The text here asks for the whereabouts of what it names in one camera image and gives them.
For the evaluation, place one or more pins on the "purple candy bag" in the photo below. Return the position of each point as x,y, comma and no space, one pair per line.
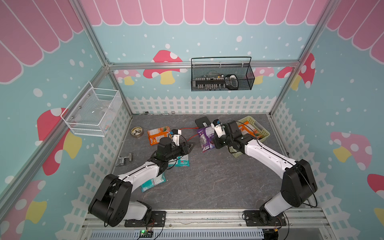
206,137

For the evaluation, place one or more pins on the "orange mango candy bag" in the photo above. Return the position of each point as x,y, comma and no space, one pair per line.
247,128

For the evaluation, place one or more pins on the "black wire wall basket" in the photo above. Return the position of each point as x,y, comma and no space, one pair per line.
221,74

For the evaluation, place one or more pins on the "white wire wall basket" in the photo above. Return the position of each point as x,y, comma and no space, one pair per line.
93,111

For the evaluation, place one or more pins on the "orange candy bag far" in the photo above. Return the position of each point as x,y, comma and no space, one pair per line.
155,135

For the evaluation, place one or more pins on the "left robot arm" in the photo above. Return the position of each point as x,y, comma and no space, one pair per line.
112,201

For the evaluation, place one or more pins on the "teal candy bag left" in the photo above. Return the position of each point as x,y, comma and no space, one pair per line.
153,182

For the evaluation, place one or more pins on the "aluminium front rail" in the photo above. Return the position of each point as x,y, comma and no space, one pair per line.
216,224

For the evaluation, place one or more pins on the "metal fitting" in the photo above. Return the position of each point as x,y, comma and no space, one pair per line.
122,160

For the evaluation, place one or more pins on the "green circuit board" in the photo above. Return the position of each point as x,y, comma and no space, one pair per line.
146,234

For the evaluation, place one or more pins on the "green plastic basket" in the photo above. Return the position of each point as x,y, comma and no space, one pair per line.
245,138

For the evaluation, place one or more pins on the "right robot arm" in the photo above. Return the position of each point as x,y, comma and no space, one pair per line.
298,181

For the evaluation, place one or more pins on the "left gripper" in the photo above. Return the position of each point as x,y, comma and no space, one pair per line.
184,148

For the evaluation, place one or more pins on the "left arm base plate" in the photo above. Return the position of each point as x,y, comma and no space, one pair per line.
154,219

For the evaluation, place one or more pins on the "teal mint candy bag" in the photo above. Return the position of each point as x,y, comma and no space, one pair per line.
180,162

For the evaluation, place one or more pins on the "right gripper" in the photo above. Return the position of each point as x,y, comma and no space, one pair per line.
217,144

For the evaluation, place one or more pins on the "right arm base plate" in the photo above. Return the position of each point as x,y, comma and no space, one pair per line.
258,218

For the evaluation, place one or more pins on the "black box device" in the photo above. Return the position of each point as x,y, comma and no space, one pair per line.
203,122

